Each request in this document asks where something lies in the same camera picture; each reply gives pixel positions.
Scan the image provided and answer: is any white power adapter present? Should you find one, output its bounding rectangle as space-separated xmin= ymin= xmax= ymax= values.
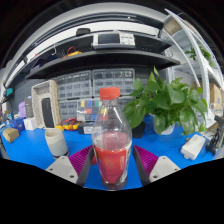
xmin=180 ymin=133 xmax=207 ymax=161

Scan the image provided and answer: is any white metal shelf rack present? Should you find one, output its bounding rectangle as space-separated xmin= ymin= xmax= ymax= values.
xmin=159 ymin=8 xmax=224 ymax=134

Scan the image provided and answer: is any black rectangular device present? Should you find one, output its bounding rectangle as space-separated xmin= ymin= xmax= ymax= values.
xmin=41 ymin=97 xmax=55 ymax=129

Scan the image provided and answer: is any purple package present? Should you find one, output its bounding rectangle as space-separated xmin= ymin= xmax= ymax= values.
xmin=17 ymin=101 xmax=28 ymax=118

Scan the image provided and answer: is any yellow multimeter with red leads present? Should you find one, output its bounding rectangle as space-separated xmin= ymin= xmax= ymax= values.
xmin=54 ymin=117 xmax=82 ymax=132

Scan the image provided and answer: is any plain black box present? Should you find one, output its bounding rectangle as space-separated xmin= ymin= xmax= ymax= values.
xmin=131 ymin=120 xmax=147 ymax=139

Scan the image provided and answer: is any green potted plant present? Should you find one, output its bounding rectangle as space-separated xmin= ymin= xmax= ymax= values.
xmin=123 ymin=66 xmax=209 ymax=136

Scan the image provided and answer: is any grey ceramic mug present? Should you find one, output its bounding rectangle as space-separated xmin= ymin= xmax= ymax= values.
xmin=44 ymin=127 xmax=70 ymax=159

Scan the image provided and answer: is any black box with white label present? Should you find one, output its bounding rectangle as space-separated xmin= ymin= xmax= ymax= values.
xmin=78 ymin=121 xmax=96 ymax=135

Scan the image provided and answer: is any dark grey box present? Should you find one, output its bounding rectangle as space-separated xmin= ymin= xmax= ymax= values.
xmin=24 ymin=95 xmax=34 ymax=118

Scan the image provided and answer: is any blue box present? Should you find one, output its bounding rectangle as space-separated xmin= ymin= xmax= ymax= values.
xmin=9 ymin=117 xmax=26 ymax=132

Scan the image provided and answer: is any brown cardboard box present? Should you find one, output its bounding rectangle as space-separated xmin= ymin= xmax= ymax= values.
xmin=2 ymin=127 xmax=20 ymax=144

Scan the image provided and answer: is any black workbench shelf unit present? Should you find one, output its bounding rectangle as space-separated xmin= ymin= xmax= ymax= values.
xmin=3 ymin=28 xmax=181 ymax=81

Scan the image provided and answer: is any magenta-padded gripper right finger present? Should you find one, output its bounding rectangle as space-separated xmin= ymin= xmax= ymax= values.
xmin=132 ymin=144 xmax=181 ymax=187

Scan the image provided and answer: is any grey small-parts drawer cabinet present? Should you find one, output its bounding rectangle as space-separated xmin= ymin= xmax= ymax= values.
xmin=58 ymin=99 xmax=79 ymax=122
xmin=91 ymin=68 xmax=136 ymax=98
xmin=55 ymin=70 xmax=93 ymax=100
xmin=118 ymin=95 xmax=134 ymax=111

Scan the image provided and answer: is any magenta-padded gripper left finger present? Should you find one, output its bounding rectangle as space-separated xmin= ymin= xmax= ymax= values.
xmin=45 ymin=145 xmax=97 ymax=187

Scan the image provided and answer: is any clear red-capped drink bottle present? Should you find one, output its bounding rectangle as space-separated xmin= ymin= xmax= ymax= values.
xmin=91 ymin=86 xmax=133 ymax=191

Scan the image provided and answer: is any white perforated tray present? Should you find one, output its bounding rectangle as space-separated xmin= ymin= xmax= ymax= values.
xmin=30 ymin=79 xmax=62 ymax=130

